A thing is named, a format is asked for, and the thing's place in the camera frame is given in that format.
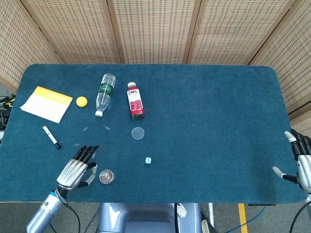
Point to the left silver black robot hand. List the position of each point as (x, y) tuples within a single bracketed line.
[(71, 173)]

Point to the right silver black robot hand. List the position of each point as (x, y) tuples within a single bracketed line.
[(305, 170)]

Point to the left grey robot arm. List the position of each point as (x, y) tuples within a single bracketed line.
[(43, 213)]

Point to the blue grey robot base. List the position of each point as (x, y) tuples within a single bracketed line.
[(136, 218)]

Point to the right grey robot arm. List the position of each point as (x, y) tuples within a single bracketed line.
[(308, 211)]

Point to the clear tub of paperclips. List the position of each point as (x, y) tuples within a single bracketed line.
[(106, 176)]

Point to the white black marker pen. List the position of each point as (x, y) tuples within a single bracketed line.
[(51, 137)]

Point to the black flat bar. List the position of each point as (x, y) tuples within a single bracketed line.
[(262, 205)]

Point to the yellow foam ball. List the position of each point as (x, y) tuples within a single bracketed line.
[(81, 101)]

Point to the yellow white notepad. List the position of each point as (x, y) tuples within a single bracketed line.
[(46, 104)]

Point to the clear round plastic lid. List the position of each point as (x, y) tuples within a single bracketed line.
[(138, 133)]

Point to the teal cube pencil sharpener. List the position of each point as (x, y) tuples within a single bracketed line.
[(148, 161)]

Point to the yellow floor tape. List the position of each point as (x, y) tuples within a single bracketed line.
[(243, 218)]

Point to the clear water bottle green label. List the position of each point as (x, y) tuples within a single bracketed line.
[(105, 94)]

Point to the black power strip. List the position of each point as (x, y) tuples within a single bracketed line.
[(3, 119)]

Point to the red juice bottle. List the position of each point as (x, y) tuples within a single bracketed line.
[(135, 102)]

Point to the white table leg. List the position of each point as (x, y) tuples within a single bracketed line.
[(210, 213)]

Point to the blue carpet table cover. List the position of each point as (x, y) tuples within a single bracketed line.
[(206, 133)]

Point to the wicker folding screen panel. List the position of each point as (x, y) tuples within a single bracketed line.
[(155, 31), (291, 60), (14, 48), (230, 31), (73, 31)]

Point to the white round perforated plate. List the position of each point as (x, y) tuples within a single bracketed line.
[(182, 212)]

